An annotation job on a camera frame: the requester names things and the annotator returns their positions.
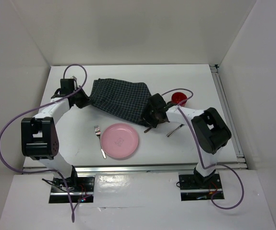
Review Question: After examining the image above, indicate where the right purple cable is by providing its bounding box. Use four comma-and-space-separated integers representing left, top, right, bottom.
161, 89, 245, 210

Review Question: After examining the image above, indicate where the front aluminium rail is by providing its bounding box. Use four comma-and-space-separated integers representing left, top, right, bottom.
23, 162, 248, 173

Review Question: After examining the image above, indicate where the pink plate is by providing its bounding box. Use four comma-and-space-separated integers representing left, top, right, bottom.
100, 123, 139, 159

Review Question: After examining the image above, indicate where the silver table knife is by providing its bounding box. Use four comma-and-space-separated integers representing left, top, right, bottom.
166, 124, 184, 138

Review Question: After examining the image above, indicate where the purple cable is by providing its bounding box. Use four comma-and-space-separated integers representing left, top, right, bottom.
161, 89, 245, 210
0, 63, 88, 223

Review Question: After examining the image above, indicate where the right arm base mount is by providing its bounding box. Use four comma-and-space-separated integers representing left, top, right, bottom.
176, 173, 225, 201

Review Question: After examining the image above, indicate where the silver fork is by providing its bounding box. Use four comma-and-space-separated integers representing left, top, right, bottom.
94, 125, 107, 159

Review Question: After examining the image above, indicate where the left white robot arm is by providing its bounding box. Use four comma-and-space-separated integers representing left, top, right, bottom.
21, 89, 90, 191

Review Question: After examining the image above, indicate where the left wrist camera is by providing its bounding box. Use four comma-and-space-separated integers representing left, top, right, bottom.
60, 76, 78, 95

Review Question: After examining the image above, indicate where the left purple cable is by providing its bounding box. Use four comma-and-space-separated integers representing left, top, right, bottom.
0, 63, 88, 223

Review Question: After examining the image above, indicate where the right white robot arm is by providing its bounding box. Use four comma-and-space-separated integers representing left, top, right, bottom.
140, 93, 231, 188

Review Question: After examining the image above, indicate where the red mug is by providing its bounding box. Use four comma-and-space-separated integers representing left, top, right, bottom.
171, 92, 187, 107

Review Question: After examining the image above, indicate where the dark checkered cloth napkin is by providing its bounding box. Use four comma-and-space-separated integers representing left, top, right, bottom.
90, 79, 151, 127

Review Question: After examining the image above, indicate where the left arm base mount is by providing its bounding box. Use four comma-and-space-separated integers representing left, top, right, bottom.
42, 176, 95, 204

